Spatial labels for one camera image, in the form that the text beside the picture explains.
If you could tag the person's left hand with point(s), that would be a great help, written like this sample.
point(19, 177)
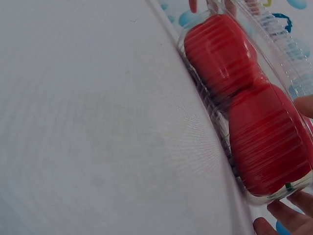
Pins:
point(193, 5)

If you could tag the person's right hand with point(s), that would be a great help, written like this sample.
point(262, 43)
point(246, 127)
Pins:
point(296, 220)

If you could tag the person's right thumb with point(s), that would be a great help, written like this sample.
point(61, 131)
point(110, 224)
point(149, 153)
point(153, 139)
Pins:
point(305, 105)

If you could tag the red bell pepper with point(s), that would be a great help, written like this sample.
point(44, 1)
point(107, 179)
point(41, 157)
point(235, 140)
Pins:
point(220, 54)
point(264, 142)

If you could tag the person's left fingers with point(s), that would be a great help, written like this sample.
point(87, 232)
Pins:
point(193, 5)

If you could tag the clear plastic clamshell box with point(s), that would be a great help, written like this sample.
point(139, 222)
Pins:
point(274, 56)

